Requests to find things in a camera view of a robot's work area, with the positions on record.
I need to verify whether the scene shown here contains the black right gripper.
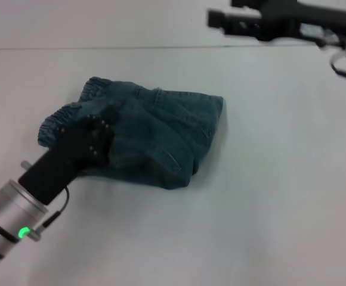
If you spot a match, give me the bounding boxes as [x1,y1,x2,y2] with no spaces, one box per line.
[207,0,346,47]

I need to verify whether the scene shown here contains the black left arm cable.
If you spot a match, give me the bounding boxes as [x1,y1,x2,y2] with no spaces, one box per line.
[34,185,71,237]

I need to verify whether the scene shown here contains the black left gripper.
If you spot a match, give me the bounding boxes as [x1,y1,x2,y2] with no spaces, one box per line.
[17,104,122,206]

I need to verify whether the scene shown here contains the blue denim shorts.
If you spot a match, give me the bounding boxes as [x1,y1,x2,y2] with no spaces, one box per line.
[38,76,225,191]

